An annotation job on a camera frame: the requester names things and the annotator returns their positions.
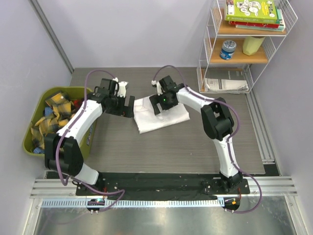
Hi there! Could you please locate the grey setup guide booklet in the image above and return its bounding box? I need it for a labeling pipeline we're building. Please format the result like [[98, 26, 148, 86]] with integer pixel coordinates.
[[204, 69, 249, 93]]

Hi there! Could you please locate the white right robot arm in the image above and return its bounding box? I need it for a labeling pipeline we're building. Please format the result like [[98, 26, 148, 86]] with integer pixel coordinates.
[[149, 76, 242, 193]]

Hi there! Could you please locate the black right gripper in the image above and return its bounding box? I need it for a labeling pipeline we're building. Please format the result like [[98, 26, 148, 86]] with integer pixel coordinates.
[[150, 91, 179, 116]]

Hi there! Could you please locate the white wire shelf rack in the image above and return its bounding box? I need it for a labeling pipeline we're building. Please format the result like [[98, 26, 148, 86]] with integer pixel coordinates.
[[197, 0, 298, 94]]

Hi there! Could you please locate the yellow plaid flannel shirt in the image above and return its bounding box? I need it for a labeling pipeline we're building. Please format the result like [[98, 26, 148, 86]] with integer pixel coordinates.
[[30, 91, 84, 154]]

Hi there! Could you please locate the aluminium rail frame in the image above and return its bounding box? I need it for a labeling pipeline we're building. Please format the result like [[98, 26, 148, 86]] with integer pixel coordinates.
[[30, 176, 298, 198]]

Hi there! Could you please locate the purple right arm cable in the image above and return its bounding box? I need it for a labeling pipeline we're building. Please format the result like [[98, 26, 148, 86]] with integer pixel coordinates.
[[153, 65, 263, 215]]

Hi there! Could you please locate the blue white round tin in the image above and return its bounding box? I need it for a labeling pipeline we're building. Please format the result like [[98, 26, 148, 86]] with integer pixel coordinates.
[[220, 40, 237, 60]]

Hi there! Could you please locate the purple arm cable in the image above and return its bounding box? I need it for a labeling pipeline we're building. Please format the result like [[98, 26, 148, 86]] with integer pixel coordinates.
[[153, 65, 263, 215], [56, 70, 125, 213]]

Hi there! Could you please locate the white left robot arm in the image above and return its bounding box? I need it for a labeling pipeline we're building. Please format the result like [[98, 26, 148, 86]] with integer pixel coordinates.
[[45, 78, 134, 195]]

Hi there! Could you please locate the white long sleeve shirt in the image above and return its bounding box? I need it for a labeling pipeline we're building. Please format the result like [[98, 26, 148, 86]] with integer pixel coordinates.
[[134, 96, 190, 134]]

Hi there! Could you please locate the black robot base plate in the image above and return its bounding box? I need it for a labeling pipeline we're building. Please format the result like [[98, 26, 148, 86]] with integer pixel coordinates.
[[74, 172, 250, 201]]

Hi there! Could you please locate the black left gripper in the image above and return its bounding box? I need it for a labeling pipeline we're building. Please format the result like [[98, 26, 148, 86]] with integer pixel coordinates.
[[106, 93, 134, 118]]

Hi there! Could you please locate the white slotted cable duct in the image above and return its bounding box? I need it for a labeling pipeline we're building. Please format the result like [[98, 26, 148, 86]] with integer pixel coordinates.
[[41, 197, 224, 209]]

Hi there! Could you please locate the red black plaid shirt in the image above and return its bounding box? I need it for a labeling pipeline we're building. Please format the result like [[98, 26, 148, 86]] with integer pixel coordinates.
[[71, 98, 84, 110]]

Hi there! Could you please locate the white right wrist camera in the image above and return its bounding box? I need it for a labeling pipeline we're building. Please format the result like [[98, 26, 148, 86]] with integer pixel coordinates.
[[151, 80, 163, 96]]

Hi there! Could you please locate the pale yellow faceted cup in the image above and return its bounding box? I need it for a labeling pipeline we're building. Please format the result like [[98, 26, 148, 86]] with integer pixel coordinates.
[[243, 36, 265, 56]]

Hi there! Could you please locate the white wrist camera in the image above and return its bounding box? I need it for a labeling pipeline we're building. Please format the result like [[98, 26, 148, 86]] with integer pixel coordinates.
[[151, 80, 163, 96], [113, 77, 129, 98]]

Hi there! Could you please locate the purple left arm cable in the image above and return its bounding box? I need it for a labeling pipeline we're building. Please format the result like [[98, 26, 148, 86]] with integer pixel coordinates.
[[56, 70, 125, 213]]

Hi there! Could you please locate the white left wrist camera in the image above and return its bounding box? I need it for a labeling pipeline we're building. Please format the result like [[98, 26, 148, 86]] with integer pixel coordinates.
[[113, 77, 129, 98]]

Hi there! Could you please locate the olive green plastic bin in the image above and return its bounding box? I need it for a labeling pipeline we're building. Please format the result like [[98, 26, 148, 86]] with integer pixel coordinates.
[[23, 87, 84, 157]]

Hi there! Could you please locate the green top book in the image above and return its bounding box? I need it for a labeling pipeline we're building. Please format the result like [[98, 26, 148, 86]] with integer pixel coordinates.
[[224, 0, 278, 24]]

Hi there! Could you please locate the red middle book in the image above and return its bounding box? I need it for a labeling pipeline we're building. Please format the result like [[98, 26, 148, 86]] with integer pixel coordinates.
[[229, 21, 280, 28]]

